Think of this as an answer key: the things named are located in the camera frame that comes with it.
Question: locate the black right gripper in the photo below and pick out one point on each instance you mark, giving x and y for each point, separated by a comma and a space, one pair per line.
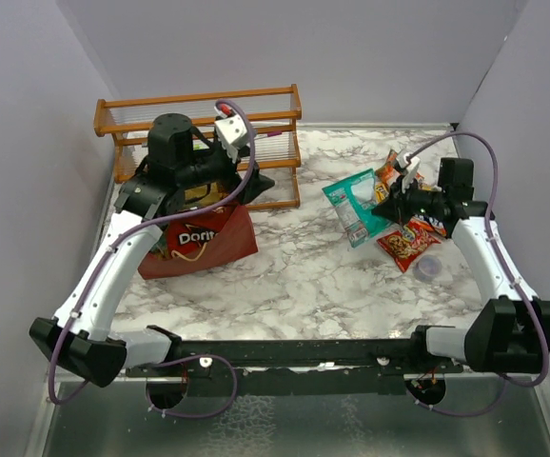
395, 208

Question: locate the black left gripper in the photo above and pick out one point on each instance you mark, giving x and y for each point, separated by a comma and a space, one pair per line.
256, 183

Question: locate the teal white snack pouch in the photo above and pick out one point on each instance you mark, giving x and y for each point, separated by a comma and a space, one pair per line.
353, 199

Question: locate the red Doritos chip bag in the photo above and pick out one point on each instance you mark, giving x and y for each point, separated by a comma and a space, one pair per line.
185, 236

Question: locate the gold teal kettle chips bag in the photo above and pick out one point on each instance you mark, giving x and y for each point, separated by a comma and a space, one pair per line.
204, 196

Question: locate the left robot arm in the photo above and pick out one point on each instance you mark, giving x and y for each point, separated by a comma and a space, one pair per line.
78, 336

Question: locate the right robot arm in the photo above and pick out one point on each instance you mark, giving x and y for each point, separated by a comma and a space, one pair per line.
512, 332

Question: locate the Fox's fruit candy bag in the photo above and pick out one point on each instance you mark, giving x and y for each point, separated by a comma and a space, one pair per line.
424, 217

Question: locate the brown red paper bag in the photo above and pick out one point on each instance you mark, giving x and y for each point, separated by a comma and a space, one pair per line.
235, 241

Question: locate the yellow M&M's packet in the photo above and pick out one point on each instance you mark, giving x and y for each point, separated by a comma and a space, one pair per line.
381, 192

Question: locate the red cookie snack packet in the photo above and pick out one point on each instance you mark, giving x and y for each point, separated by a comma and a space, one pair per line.
405, 245

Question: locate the orange snack packet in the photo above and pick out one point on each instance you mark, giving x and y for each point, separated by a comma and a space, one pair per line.
388, 175

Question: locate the purple marker pen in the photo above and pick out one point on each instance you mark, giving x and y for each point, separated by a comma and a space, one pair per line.
270, 134

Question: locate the small purple lidded cup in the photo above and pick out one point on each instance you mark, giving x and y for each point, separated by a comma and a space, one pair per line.
427, 268

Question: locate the orange wooden rack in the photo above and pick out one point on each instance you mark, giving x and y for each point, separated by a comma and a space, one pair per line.
273, 109

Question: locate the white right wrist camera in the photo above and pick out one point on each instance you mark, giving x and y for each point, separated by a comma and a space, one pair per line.
407, 165

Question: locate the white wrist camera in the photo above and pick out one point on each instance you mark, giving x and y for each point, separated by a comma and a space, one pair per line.
234, 134
407, 165

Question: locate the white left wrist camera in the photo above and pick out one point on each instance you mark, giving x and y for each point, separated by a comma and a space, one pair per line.
234, 134

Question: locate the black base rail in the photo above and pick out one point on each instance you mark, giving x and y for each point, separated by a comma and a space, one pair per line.
295, 367

